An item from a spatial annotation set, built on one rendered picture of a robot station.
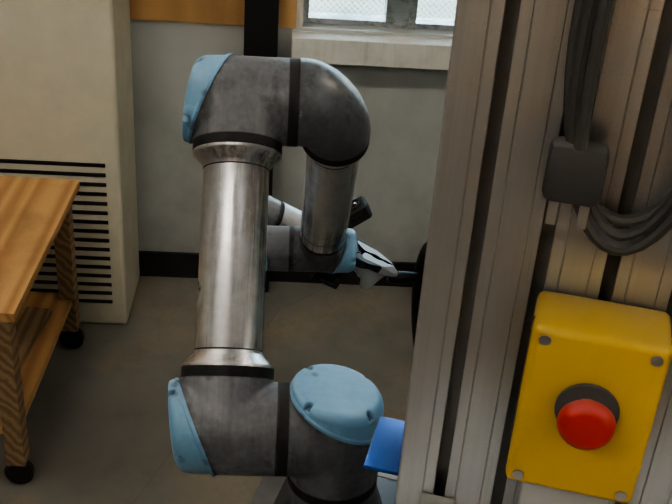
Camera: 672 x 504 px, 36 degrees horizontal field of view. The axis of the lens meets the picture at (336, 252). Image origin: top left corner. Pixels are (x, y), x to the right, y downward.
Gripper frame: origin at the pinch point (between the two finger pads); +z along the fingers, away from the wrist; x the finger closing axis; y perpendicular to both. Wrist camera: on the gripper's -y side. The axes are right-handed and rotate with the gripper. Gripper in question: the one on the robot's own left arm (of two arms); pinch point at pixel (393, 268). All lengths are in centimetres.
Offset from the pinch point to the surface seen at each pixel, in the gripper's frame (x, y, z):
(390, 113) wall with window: -128, 8, 36
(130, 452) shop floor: -51, 100, -2
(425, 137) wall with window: -127, 9, 49
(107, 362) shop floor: -90, 103, -8
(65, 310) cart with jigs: -91, 93, -27
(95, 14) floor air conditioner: -109, 19, -55
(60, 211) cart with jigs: -84, 62, -42
